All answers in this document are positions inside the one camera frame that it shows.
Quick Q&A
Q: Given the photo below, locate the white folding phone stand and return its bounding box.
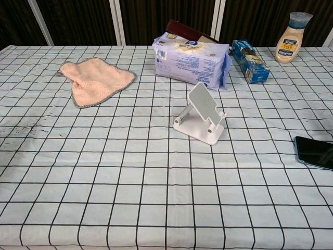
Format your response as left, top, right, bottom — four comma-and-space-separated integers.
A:
173, 81, 228, 146

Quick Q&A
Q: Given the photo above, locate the black smartphone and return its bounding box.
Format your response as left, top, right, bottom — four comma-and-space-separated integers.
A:
294, 135, 333, 171

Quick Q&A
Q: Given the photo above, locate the white black checked tablecloth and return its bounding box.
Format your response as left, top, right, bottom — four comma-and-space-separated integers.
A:
0, 45, 333, 250

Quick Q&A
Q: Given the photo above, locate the purple tissue pack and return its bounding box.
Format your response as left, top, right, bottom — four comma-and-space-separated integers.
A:
152, 31, 232, 91

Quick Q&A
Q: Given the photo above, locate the pink towel with grey edge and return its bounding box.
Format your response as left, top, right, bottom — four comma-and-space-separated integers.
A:
55, 57, 138, 109

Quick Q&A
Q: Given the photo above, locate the dark red box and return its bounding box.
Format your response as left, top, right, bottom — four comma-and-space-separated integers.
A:
166, 19, 220, 44

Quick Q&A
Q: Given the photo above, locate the blue cookie box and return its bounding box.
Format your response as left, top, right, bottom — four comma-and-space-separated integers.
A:
231, 39, 271, 84

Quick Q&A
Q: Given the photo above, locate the mayonnaise bottle with blue cap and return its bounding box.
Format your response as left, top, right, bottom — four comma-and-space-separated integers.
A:
275, 11, 313, 63

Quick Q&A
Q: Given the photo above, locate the white screen frame post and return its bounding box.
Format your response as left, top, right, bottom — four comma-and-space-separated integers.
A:
27, 0, 55, 46
323, 26, 333, 47
108, 0, 127, 45
209, 0, 226, 42

